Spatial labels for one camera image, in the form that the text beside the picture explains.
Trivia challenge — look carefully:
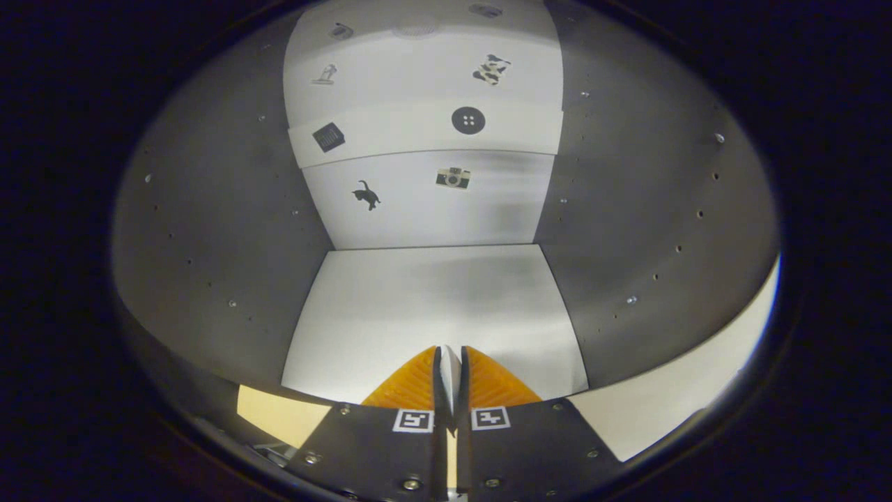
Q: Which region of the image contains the white cabinet shelf board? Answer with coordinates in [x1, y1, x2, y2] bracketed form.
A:
[281, 244, 590, 405]

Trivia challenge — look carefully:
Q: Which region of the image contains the grey cabinet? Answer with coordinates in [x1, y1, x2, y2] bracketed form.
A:
[111, 0, 781, 419]

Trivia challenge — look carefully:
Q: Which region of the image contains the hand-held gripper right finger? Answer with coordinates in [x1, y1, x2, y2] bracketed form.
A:
[456, 345, 624, 502]

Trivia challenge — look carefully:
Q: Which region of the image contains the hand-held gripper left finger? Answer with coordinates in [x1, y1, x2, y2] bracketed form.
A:
[286, 345, 447, 502]

